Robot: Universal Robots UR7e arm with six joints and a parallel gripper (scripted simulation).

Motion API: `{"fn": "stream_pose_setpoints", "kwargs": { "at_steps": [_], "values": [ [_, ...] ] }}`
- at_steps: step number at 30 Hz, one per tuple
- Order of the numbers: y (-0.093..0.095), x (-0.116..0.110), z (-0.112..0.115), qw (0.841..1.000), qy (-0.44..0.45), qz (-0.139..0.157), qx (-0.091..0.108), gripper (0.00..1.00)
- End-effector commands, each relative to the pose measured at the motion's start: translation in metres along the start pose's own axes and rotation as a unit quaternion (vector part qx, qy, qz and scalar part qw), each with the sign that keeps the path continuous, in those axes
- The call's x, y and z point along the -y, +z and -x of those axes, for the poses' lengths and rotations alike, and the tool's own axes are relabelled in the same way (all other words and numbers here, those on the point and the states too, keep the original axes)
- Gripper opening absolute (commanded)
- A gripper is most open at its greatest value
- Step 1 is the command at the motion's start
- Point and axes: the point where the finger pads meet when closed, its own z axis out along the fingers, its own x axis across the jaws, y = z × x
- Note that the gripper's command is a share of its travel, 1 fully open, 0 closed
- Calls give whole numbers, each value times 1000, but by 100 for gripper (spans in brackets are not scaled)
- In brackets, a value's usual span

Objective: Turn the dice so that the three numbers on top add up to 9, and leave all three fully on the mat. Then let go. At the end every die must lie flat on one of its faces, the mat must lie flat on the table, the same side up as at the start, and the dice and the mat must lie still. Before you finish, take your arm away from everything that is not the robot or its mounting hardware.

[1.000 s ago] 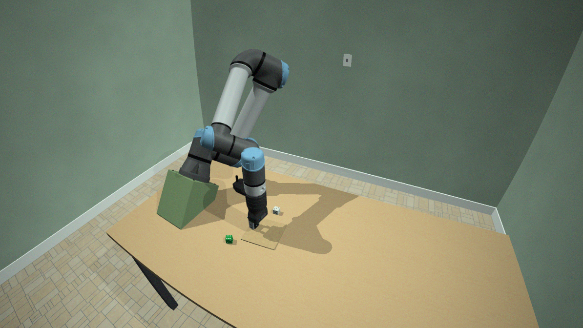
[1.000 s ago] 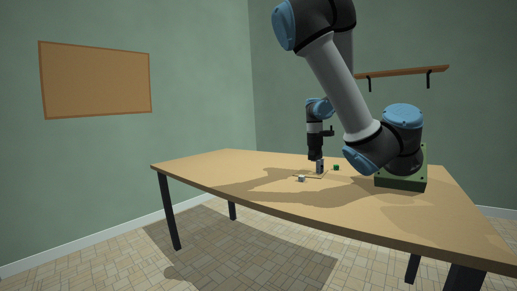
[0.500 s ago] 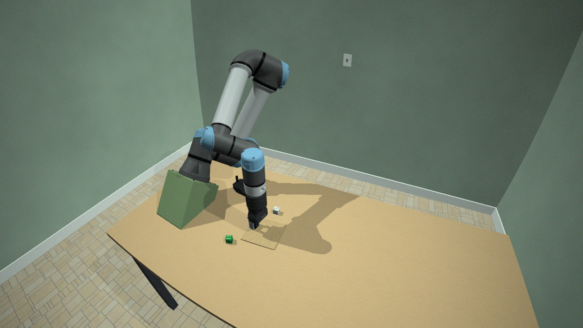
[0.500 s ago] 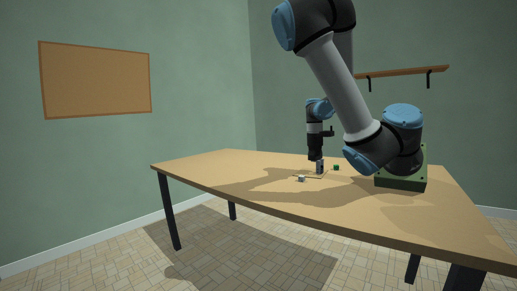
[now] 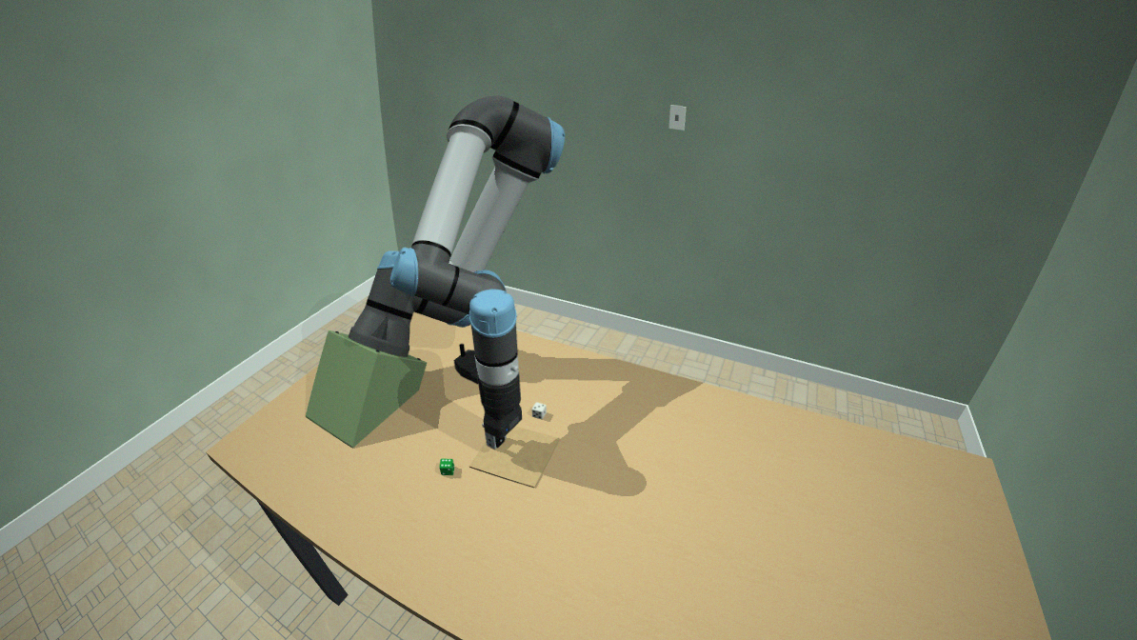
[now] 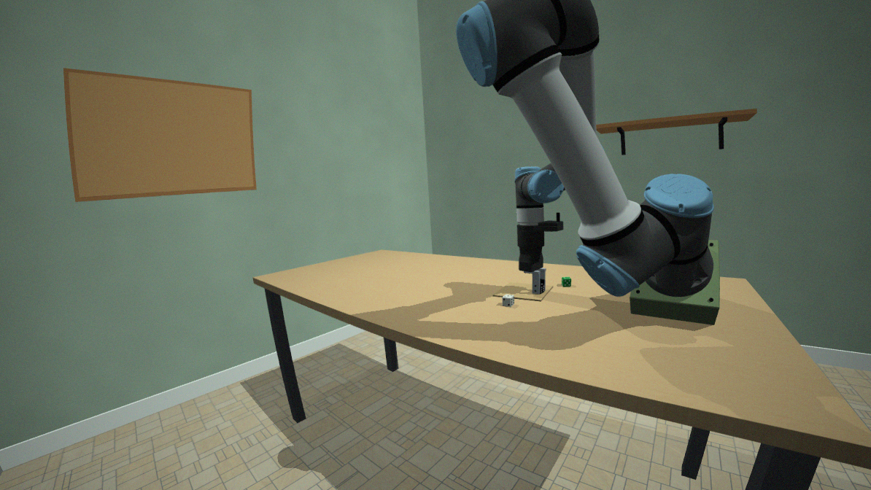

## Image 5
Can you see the tan square mat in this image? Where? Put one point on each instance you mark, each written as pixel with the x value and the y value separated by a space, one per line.
pixel 522 458

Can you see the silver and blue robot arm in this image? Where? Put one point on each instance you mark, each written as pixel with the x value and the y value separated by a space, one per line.
pixel 529 144

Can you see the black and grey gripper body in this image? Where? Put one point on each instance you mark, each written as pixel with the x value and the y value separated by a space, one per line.
pixel 500 395

